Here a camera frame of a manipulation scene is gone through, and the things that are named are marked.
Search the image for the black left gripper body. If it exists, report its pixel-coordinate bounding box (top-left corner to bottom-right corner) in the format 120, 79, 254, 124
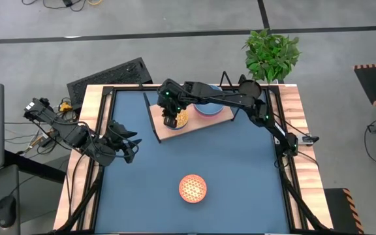
104, 119, 129, 159

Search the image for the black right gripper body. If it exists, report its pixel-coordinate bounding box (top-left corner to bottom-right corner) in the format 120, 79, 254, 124
157, 78, 192, 112

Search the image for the yellow honeycomb pattern bowl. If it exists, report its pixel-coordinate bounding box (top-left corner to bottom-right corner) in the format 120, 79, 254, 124
165, 108, 190, 131

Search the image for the grey-blue plastic bowl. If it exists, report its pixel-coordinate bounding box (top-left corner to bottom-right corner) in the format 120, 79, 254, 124
193, 84, 225, 116

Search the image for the pink plastic bowl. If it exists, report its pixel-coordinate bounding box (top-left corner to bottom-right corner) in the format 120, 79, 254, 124
194, 110, 224, 119

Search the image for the orange honeycomb pattern bowl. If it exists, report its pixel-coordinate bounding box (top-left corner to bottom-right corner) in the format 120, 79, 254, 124
178, 174, 208, 204

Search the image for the blue-grey table mat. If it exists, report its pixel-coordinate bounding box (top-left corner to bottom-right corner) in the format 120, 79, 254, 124
95, 89, 290, 234

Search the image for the black perforated computer case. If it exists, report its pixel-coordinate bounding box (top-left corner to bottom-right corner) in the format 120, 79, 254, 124
66, 57, 153, 111

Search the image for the yellow plug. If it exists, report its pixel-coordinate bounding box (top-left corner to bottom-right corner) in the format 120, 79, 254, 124
58, 101, 73, 114

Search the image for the potted green tree black pot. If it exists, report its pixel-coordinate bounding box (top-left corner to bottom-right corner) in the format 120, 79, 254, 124
238, 28, 302, 106

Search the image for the black computer mouse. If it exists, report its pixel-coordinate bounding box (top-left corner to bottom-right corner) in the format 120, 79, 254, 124
0, 195, 17, 229

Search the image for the wooden shelf black metal frame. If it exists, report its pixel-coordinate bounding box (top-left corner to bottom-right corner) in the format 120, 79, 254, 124
143, 87, 243, 144

